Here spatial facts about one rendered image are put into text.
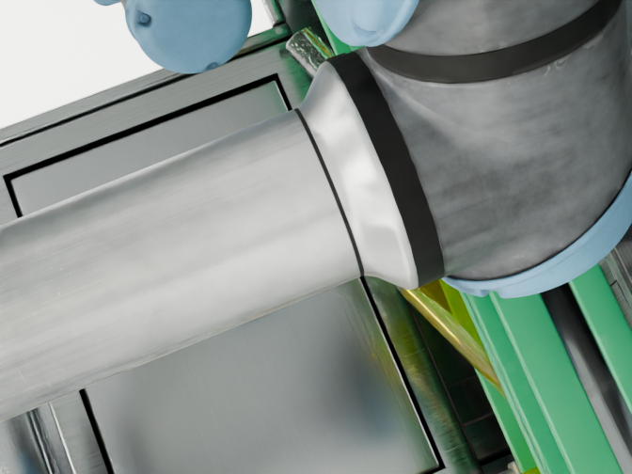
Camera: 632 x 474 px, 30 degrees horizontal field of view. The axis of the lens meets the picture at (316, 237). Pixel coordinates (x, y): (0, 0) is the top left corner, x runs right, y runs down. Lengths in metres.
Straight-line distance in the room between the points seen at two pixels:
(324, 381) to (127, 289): 0.58
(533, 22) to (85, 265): 0.22
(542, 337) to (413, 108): 0.35
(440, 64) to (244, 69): 0.68
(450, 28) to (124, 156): 0.70
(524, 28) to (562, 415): 0.40
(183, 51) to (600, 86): 0.30
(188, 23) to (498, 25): 0.28
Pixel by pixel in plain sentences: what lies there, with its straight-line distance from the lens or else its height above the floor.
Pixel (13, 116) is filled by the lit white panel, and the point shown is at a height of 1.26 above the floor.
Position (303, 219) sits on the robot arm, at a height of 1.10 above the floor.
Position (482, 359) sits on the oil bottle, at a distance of 0.94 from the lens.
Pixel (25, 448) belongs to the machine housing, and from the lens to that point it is 1.11.
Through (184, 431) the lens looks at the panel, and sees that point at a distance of 1.08.
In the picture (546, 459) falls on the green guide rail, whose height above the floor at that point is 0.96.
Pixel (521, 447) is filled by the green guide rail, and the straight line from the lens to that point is 1.00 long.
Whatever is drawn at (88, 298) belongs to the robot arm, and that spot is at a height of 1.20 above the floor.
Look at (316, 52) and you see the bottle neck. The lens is 1.02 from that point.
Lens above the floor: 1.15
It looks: 6 degrees down
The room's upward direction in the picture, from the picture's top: 111 degrees counter-clockwise
